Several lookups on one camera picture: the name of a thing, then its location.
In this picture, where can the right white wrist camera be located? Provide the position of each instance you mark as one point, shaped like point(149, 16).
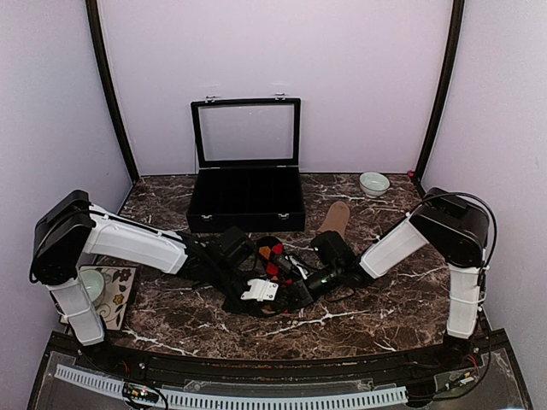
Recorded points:
point(300, 270)

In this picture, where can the tan brown sock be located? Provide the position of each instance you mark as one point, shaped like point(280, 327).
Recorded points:
point(337, 218)

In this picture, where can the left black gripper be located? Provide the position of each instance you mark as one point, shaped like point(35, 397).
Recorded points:
point(249, 307)

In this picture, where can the black display case glass lid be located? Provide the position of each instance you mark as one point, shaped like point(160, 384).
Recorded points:
point(248, 165)

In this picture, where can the argyle red orange black sock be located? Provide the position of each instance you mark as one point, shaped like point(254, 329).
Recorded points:
point(279, 269)

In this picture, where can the black front rail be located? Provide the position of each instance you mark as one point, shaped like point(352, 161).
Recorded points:
point(414, 366)

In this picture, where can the white slotted cable duct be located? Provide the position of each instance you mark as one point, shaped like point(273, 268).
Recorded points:
point(209, 396)

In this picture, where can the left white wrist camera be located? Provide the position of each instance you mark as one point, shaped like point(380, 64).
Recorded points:
point(260, 290)

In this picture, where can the right black frame post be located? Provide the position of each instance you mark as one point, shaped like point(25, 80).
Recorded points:
point(453, 37)

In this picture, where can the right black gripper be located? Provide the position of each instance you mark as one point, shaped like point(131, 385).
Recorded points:
point(304, 297)

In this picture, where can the pale green bowl on mat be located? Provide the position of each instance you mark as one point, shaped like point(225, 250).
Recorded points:
point(94, 283)

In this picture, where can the black frame post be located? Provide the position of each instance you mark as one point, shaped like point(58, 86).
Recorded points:
point(103, 68)
point(453, 37)

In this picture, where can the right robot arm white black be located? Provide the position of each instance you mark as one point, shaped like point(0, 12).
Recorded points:
point(422, 278)

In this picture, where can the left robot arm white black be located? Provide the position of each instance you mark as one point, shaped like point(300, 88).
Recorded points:
point(75, 226)

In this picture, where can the floral patterned mat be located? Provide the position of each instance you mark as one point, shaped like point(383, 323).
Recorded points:
point(117, 294)

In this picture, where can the left black frame post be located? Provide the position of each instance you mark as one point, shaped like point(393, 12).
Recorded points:
point(103, 68)

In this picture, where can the pale green bowl at back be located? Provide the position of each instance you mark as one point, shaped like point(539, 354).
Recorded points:
point(374, 184)

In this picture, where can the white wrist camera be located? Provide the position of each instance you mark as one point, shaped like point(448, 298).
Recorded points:
point(260, 290)
point(300, 270)

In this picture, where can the green circuit board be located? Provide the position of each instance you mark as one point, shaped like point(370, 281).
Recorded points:
point(139, 394)

